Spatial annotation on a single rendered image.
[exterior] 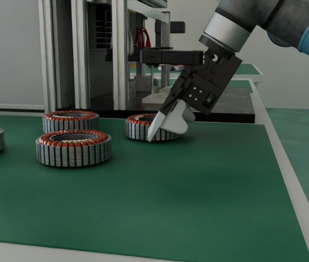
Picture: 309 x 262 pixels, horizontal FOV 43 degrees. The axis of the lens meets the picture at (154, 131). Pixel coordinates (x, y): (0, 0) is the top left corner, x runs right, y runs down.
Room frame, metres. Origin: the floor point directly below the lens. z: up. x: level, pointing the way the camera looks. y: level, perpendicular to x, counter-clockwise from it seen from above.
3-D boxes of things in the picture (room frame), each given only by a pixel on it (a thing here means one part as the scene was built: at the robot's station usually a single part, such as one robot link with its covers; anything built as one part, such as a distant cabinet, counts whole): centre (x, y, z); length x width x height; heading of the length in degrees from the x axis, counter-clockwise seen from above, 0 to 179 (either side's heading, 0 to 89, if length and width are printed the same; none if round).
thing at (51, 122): (0.79, 0.17, 0.77); 0.11 x 0.11 x 0.04
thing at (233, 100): (1.25, -0.06, 0.76); 0.64 x 0.47 x 0.02; 168
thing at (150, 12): (1.27, 0.02, 1.03); 0.62 x 0.01 x 0.03; 168
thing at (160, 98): (1.13, -0.06, 0.78); 0.15 x 0.15 x 0.01; 78
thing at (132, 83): (1.16, 0.09, 0.80); 0.07 x 0.05 x 0.06; 168
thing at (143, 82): (1.40, 0.04, 0.80); 0.07 x 0.05 x 0.06; 168
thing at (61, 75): (1.30, 0.17, 0.92); 0.66 x 0.01 x 0.30; 168
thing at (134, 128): (0.75, 0.00, 0.77); 0.11 x 0.11 x 0.04
